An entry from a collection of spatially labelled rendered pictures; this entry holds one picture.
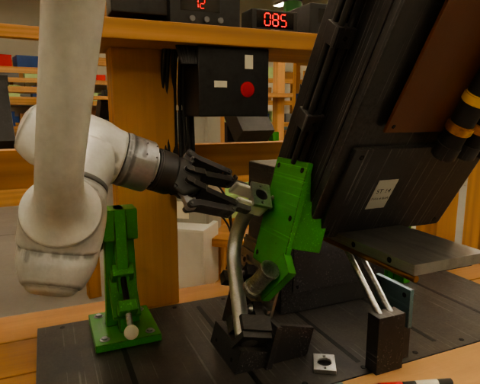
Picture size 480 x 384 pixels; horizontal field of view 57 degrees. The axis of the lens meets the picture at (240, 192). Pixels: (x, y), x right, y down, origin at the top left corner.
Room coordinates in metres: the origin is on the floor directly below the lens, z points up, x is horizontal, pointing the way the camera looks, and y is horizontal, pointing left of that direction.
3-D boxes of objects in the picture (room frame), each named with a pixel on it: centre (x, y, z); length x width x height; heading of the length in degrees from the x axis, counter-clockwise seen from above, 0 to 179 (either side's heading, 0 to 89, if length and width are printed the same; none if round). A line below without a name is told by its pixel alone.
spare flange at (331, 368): (0.75, -0.16, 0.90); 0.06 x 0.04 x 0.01; 172
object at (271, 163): (1.09, -0.19, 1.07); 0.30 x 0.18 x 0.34; 114
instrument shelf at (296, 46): (1.16, -0.05, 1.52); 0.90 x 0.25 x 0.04; 114
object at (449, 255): (0.86, -0.26, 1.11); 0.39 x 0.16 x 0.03; 24
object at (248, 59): (1.07, 0.03, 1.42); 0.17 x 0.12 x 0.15; 114
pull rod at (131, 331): (0.80, 0.21, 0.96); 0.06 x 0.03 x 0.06; 24
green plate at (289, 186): (0.83, -0.11, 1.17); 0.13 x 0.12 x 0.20; 114
